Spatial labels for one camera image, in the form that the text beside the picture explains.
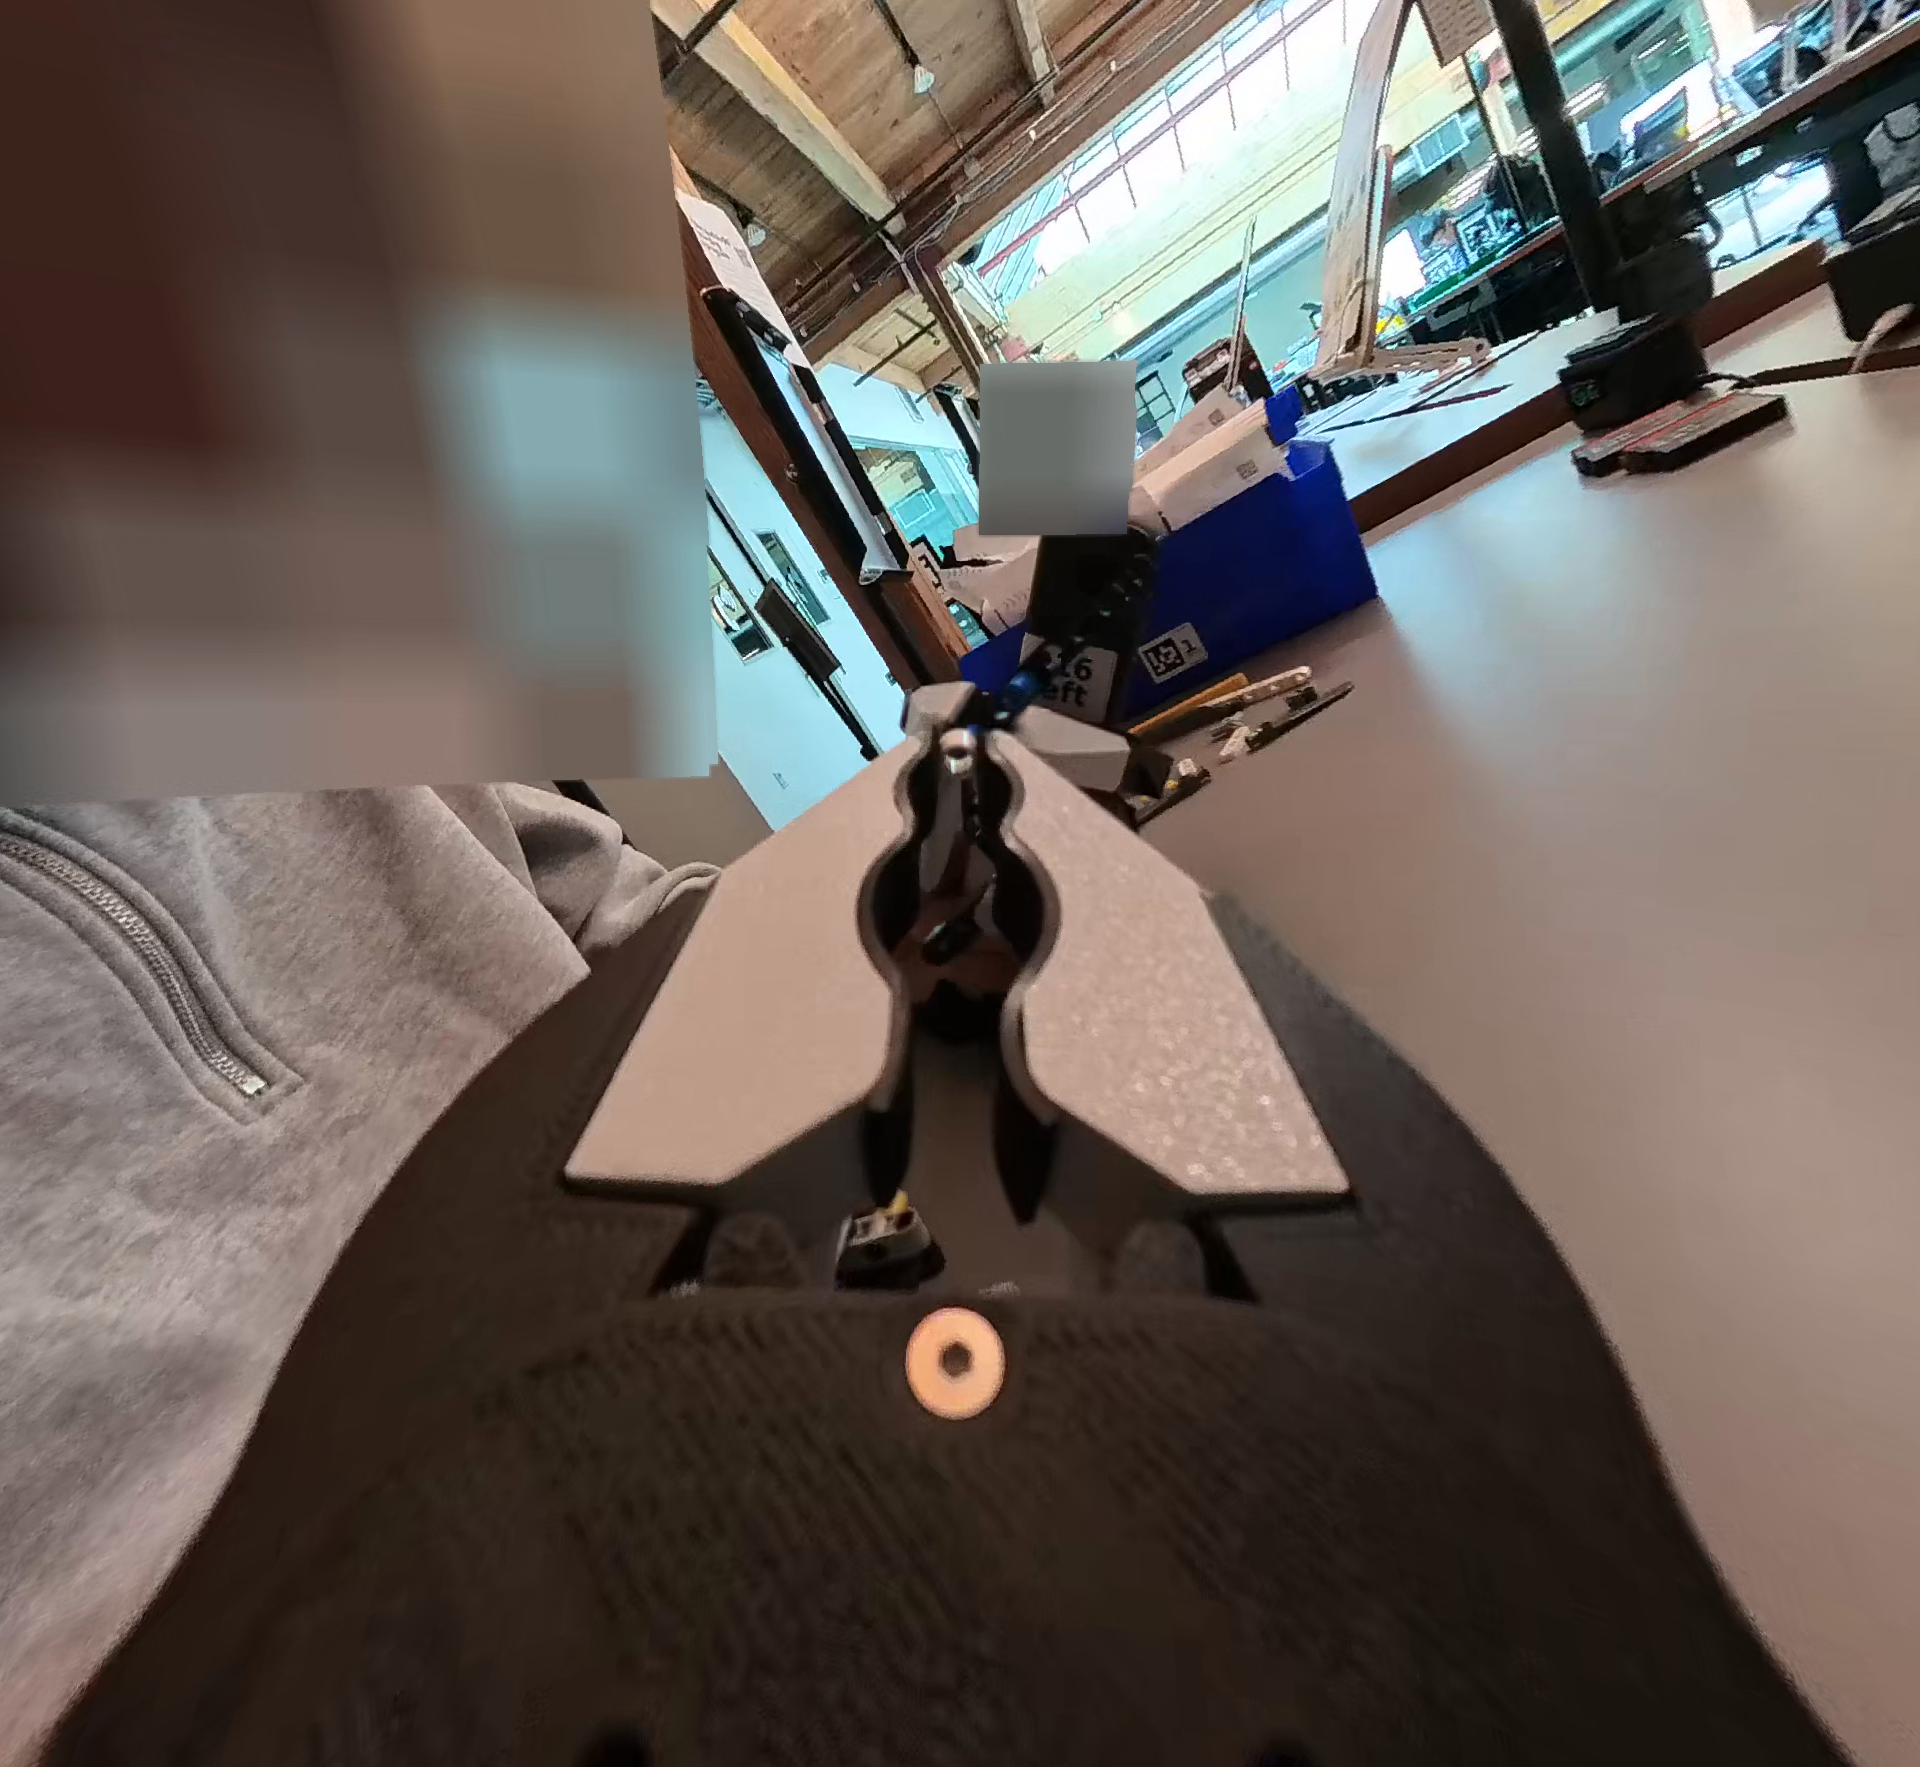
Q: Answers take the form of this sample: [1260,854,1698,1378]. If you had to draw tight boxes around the black charger block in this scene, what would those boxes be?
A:
[1821,203,1920,346]

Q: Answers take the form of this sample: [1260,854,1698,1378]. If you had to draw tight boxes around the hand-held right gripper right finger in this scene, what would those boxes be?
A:
[978,729,1349,1293]

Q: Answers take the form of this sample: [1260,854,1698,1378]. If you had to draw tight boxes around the cardboard booklet stand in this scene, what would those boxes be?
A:
[1310,0,1544,408]

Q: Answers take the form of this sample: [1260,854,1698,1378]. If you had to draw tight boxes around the long black lego beam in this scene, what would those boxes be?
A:
[919,663,1041,967]

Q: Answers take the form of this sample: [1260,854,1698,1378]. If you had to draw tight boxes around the partly built lego model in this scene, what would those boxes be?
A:
[836,1186,950,1293]

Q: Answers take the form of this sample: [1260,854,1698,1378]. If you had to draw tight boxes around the large blue storage bin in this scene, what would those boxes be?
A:
[957,436,1382,729]

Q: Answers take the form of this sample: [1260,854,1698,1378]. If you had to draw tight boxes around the white paper packets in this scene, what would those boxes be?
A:
[1132,399,1303,535]

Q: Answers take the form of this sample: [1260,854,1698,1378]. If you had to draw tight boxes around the wall-mounted screen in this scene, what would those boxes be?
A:
[702,285,903,586]

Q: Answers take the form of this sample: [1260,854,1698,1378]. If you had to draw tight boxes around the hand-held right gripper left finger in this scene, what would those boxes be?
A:
[562,729,922,1280]

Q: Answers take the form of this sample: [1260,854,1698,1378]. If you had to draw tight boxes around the black lego blade piece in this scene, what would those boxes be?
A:
[1242,682,1356,752]

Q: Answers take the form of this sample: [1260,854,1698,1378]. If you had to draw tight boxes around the black steel column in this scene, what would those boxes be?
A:
[1432,0,1638,318]

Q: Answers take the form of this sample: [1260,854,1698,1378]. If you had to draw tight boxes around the black charger case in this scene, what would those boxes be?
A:
[1558,310,1714,438]

